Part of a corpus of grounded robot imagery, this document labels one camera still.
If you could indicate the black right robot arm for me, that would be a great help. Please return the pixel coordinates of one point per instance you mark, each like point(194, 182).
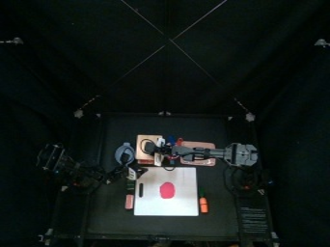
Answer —
point(234, 156)

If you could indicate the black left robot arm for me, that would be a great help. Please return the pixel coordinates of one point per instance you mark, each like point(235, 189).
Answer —
point(71, 167)

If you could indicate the red drawer with wooden knob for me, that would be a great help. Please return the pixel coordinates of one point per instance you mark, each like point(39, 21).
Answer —
point(145, 162)

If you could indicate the pink flat dough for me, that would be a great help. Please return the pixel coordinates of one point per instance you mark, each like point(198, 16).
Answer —
point(167, 190)

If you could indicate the red toy utensil with hole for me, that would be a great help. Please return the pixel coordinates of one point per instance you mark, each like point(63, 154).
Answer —
point(179, 142)

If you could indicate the blue toy utensil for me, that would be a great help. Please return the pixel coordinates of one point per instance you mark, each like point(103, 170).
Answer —
point(171, 140)

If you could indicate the copper brown tray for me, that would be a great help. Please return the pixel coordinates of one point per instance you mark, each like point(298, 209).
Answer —
point(202, 160)

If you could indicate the white cutting board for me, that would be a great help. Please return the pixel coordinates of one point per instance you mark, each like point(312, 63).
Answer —
point(167, 202)

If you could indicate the orange toy carrot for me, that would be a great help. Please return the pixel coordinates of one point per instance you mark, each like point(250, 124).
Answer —
point(203, 203)

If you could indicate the white printed label sheet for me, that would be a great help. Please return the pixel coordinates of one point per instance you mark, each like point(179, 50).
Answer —
point(253, 216)

